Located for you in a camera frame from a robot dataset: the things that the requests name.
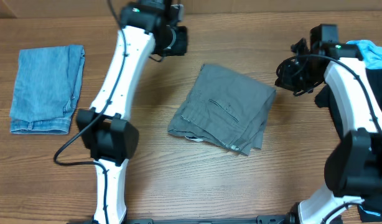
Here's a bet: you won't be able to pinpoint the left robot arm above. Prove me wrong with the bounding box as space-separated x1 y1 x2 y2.
76 0 188 223

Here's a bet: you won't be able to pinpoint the light blue garment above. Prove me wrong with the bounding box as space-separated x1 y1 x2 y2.
347 40 382 70

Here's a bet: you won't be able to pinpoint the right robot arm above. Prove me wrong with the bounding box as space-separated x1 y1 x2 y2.
275 24 382 223

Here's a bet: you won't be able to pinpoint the grey shorts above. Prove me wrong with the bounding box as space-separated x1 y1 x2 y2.
167 64 276 156

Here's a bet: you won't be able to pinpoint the folded blue denim jeans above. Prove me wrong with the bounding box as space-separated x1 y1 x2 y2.
9 45 85 134

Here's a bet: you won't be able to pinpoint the black garment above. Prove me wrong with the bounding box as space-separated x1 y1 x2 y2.
315 69 382 223

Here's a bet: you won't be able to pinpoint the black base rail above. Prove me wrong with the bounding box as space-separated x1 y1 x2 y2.
66 213 343 224

